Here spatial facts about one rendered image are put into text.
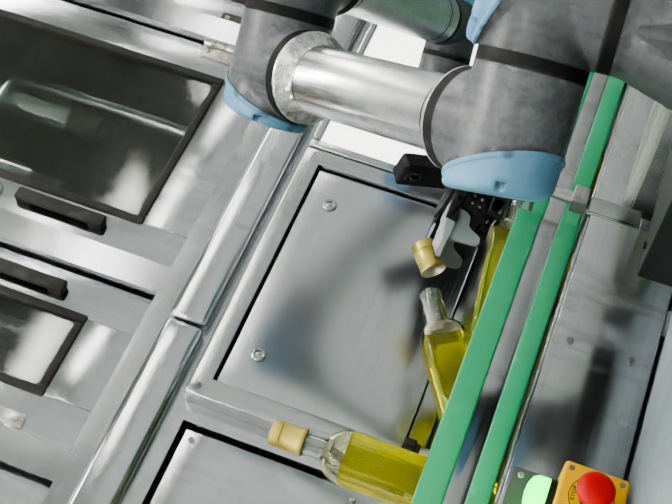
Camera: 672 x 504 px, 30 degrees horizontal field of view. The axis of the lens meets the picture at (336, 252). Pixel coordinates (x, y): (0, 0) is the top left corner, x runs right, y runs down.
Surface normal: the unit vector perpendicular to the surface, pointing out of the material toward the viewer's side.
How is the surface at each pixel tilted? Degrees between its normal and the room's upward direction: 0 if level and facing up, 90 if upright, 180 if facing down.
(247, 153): 90
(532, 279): 90
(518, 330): 90
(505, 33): 58
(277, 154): 90
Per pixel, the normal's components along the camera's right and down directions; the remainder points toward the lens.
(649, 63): -0.58, 0.55
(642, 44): -0.56, 0.39
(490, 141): -0.43, 0.01
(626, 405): 0.04, -0.56
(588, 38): -0.30, 0.57
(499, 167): -0.22, 0.12
